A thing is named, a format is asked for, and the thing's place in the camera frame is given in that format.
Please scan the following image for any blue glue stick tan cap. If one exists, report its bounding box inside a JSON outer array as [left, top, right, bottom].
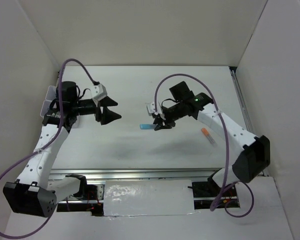
[[139, 124, 157, 130]]

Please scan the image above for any orange cap clear tube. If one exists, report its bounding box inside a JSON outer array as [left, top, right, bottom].
[[201, 128, 216, 146]]

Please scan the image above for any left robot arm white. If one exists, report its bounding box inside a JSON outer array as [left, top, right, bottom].
[[3, 81, 121, 218]]

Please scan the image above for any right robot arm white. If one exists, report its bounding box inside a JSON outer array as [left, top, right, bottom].
[[146, 81, 271, 196]]

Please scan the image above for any near translucent organizer box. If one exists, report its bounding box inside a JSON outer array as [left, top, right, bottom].
[[40, 100, 80, 129]]

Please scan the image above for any white foil sheet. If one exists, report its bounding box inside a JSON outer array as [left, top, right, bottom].
[[103, 179, 195, 217]]

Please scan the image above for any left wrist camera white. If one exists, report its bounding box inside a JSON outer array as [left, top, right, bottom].
[[90, 83, 108, 102]]

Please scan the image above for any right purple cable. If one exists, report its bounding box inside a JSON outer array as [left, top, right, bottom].
[[154, 73, 255, 218]]

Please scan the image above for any purple cable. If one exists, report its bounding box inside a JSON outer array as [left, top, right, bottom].
[[154, 73, 255, 218], [0, 58, 100, 238]]

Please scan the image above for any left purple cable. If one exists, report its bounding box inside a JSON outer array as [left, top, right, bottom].
[[0, 58, 100, 238]]

